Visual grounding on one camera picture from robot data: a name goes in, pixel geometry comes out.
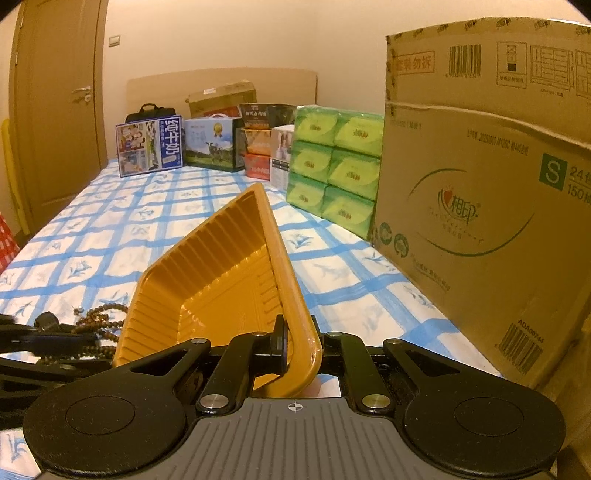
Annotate yellow plastic tray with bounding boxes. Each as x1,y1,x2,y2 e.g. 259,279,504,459
113,183,322,398

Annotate dark wooden bead necklace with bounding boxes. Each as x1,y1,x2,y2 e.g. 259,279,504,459
72,302,129,361

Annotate red white checkered cloth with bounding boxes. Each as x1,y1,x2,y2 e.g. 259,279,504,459
0,215,19,273

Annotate blue white checkered bedsheet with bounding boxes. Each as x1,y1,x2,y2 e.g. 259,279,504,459
0,158,505,480

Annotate green tissue pack bundle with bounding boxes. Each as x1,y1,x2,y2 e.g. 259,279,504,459
287,105,384,240

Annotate large cardboard box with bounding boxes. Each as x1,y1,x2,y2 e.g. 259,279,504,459
373,17,590,388

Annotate cow picture milk box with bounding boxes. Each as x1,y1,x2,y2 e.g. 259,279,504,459
182,114,245,172

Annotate white product box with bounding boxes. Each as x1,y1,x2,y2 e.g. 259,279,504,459
270,124,294,191

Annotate blue milk carton box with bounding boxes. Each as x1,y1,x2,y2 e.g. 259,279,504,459
115,115,183,178

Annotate stacked dark snack boxes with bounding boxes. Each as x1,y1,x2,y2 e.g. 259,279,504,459
239,103,297,181

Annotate small brown cardboard box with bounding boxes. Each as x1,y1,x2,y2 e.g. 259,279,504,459
185,81,256,118

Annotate black bag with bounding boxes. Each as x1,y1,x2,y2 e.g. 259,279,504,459
125,103,176,123

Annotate wooden door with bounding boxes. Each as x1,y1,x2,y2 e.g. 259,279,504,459
9,0,107,233

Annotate wall light switch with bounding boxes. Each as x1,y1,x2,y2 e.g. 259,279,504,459
108,35,121,48

